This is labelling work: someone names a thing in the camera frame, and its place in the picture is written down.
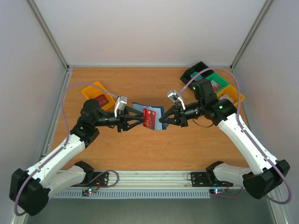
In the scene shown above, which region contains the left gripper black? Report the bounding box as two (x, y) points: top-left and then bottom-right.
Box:
(94, 105), (144, 133)

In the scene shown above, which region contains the blue leather card holder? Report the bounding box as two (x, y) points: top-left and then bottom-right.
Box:
(132, 102), (168, 131)

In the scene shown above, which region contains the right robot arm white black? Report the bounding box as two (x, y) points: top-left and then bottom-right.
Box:
(159, 79), (290, 199)

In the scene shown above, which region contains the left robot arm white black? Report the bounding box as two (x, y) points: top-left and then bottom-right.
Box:
(9, 96), (143, 216)

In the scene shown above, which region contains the teal card stack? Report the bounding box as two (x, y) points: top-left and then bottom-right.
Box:
(190, 72), (203, 81)

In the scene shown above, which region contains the white red card stack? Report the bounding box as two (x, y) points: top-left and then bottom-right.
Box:
(211, 80), (221, 92)

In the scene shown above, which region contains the white grey card stack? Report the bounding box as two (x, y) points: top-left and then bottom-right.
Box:
(219, 94), (235, 104)

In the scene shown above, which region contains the yellow bin on left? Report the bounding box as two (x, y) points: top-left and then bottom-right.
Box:
(81, 81), (115, 111)

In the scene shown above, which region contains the yellow bin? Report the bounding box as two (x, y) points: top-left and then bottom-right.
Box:
(217, 85), (238, 108)
(81, 81), (115, 111)

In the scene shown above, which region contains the green bin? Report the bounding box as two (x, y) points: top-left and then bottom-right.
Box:
(206, 72), (229, 93)

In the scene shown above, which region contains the yellow bin on right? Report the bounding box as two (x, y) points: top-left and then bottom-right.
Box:
(217, 85), (238, 108)

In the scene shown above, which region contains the left controller board green LED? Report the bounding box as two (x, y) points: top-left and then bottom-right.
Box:
(81, 188), (97, 196)

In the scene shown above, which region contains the controller board green led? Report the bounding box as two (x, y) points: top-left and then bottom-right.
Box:
(209, 188), (227, 195)
(81, 188), (97, 196)

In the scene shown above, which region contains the right controller board green LED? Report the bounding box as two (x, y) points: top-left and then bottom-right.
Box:
(209, 188), (227, 195)

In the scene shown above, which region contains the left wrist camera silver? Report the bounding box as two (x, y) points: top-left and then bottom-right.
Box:
(114, 96), (127, 117)

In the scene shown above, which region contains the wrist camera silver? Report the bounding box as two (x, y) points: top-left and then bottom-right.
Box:
(114, 96), (127, 117)
(167, 89), (185, 110)

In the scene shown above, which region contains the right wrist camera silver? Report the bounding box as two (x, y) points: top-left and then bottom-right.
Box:
(167, 89), (185, 110)

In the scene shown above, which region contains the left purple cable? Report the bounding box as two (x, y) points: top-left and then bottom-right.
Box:
(14, 82), (121, 216)

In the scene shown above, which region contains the purple cable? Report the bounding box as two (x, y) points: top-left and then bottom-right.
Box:
(14, 82), (121, 216)
(177, 67), (292, 205)

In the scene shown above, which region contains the aluminium rail front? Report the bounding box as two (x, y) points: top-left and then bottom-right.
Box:
(22, 169), (278, 190)

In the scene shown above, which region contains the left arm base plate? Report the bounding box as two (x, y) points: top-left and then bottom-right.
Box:
(73, 171), (109, 187)

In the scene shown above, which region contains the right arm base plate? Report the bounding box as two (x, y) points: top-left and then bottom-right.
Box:
(187, 172), (233, 188)

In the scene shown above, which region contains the slotted cable duct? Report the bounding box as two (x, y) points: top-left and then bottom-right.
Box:
(54, 189), (210, 200)

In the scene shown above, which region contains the aluminium frame post left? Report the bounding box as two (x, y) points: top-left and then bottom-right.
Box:
(27, 0), (69, 70)

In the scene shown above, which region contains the aluminium frame post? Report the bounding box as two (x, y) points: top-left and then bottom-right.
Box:
(230, 0), (274, 70)
(27, 0), (69, 70)

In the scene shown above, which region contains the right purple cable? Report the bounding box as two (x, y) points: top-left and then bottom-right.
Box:
(177, 67), (292, 205)

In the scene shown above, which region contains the aluminium frame post right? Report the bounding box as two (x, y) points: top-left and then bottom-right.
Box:
(230, 0), (274, 70)

